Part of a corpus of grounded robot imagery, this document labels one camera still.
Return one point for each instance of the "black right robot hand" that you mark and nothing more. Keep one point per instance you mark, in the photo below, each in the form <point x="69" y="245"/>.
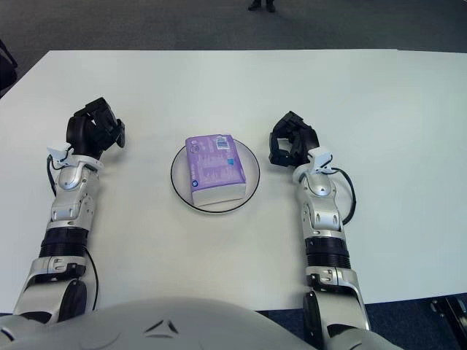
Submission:
<point x="303" y="140"/>

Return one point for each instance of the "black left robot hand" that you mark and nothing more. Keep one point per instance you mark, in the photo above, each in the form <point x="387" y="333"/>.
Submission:
<point x="87" y="135"/>

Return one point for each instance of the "purple tissue paper pack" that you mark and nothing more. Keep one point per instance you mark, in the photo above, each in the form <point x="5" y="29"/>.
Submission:
<point x="213" y="167"/>

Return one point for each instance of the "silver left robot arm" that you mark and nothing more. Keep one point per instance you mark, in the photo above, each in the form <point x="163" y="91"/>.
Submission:
<point x="69" y="204"/>

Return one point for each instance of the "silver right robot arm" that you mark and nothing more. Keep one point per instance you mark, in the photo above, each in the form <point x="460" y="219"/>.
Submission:
<point x="324" y="218"/>

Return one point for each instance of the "white plate black rim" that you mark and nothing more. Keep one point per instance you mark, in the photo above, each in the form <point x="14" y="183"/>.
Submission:
<point x="180" y="178"/>

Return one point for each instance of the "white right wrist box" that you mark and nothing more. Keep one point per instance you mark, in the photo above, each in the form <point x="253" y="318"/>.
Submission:
<point x="322" y="158"/>

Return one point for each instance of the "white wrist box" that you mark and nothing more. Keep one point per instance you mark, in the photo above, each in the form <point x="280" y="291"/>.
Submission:
<point x="58" y="155"/>
<point x="322" y="158"/>

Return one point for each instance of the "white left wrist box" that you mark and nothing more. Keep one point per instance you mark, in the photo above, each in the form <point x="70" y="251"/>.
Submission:
<point x="58" y="155"/>

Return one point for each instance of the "black office chair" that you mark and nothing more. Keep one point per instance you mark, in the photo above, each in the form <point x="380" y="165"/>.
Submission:
<point x="5" y="69"/>

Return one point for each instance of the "dark shoes of person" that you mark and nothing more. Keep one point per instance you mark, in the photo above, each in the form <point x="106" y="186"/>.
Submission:
<point x="262" y="4"/>

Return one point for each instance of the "grey robot torso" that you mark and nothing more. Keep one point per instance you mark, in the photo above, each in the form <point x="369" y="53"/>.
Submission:
<point x="182" y="328"/>

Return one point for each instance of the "black table leg frame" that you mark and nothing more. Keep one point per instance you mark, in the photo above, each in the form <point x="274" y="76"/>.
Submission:
<point x="452" y="313"/>

